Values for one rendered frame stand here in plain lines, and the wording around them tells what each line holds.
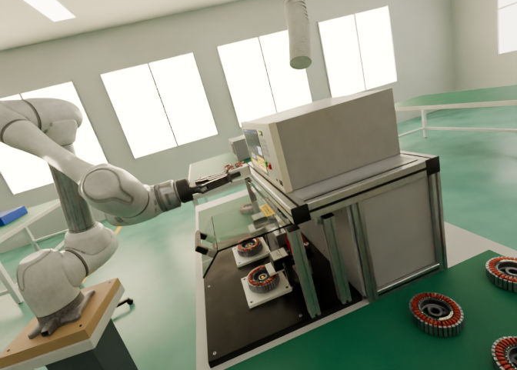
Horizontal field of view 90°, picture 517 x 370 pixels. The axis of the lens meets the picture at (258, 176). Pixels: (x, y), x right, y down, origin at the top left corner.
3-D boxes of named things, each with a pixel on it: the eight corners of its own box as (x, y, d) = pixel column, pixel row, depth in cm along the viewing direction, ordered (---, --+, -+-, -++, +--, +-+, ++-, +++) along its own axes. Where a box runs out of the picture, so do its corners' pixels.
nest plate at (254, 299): (249, 308, 83) (248, 305, 82) (241, 281, 97) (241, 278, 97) (292, 291, 85) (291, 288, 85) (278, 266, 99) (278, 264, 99)
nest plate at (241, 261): (238, 268, 106) (237, 265, 105) (232, 250, 120) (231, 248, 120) (271, 255, 108) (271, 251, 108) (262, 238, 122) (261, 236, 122)
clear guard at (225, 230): (202, 278, 64) (195, 258, 63) (201, 237, 87) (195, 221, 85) (319, 233, 70) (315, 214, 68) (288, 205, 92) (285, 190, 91)
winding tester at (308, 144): (285, 194, 73) (268, 123, 68) (253, 167, 115) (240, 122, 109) (401, 153, 80) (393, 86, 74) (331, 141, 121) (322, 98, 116)
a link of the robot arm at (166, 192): (164, 216, 77) (183, 209, 78) (152, 188, 74) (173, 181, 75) (167, 206, 85) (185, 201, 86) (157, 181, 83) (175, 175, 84)
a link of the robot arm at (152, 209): (168, 217, 83) (156, 210, 71) (120, 234, 81) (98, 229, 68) (161, 187, 86) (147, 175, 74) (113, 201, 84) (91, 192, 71)
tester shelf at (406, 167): (295, 226, 64) (290, 209, 63) (245, 172, 129) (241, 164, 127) (440, 171, 71) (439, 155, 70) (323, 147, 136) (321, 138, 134)
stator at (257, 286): (252, 299, 85) (249, 290, 84) (246, 279, 95) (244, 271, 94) (284, 286, 86) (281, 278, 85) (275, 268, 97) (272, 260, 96)
